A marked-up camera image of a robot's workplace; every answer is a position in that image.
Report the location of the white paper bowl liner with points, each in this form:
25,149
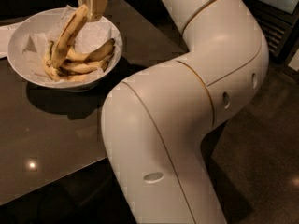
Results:
93,34

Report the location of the top banana in bunch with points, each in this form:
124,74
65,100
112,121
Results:
96,55

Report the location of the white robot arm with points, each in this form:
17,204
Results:
154,121

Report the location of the dark vent grille cabinet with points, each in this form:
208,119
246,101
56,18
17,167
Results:
279,20

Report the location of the white bowl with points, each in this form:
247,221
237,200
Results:
31,25

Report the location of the white paper on table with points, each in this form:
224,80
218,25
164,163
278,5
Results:
6,32

